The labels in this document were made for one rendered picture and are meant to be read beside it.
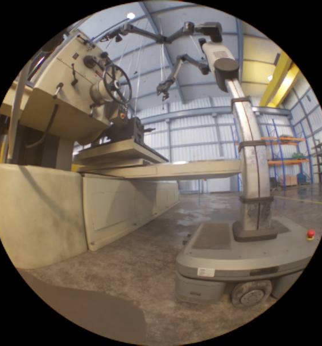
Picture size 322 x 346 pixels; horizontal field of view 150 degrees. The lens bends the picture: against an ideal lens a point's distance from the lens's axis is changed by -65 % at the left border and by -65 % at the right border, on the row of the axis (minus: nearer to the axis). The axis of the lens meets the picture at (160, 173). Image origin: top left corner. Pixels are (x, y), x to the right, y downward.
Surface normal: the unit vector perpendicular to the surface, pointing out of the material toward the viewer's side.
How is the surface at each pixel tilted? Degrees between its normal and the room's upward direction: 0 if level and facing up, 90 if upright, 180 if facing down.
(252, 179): 90
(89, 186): 90
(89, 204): 90
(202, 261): 45
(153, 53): 169
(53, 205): 90
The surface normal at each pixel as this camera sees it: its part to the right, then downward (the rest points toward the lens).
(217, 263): -0.34, -0.77
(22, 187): 0.88, -0.07
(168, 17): -0.05, 0.96
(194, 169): -0.34, -0.10
